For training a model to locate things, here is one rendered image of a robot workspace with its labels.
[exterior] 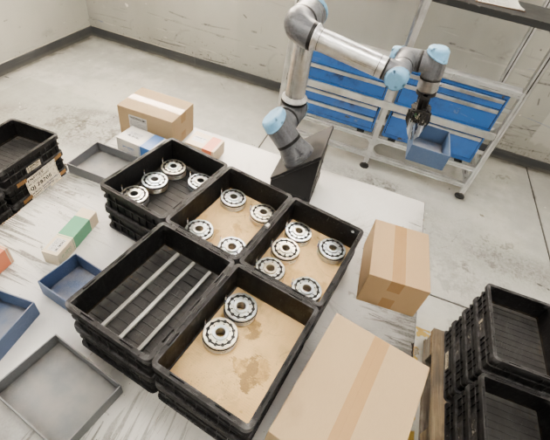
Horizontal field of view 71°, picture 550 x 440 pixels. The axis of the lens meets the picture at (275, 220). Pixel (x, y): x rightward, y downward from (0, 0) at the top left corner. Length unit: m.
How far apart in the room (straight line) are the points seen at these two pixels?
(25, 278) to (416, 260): 1.40
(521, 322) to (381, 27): 2.71
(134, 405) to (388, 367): 0.72
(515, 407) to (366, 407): 1.02
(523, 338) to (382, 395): 1.08
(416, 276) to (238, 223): 0.68
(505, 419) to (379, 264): 0.86
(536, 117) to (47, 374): 4.04
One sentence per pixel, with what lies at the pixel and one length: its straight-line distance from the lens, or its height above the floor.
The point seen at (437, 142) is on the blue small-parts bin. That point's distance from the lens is 1.82.
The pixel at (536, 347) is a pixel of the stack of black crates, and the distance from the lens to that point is 2.13.
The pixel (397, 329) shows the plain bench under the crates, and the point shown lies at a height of 0.70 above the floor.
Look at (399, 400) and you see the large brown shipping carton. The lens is 1.17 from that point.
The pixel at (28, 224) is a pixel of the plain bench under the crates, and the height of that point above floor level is 0.70.
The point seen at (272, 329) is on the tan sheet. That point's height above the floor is 0.83.
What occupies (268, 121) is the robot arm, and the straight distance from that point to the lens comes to 1.67.
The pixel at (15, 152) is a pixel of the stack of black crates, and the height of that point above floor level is 0.49.
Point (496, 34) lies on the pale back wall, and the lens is 3.94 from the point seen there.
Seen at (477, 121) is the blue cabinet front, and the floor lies 0.65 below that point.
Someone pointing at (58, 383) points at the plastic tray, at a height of 0.70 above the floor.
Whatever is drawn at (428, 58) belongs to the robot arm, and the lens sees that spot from 1.53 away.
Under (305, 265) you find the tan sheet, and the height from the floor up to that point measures 0.83.
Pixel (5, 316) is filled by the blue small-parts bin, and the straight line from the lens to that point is 1.52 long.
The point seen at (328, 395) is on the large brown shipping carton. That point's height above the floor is 0.90.
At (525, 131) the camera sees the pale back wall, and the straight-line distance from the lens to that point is 4.32.
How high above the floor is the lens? 1.90
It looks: 44 degrees down
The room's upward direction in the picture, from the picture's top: 12 degrees clockwise
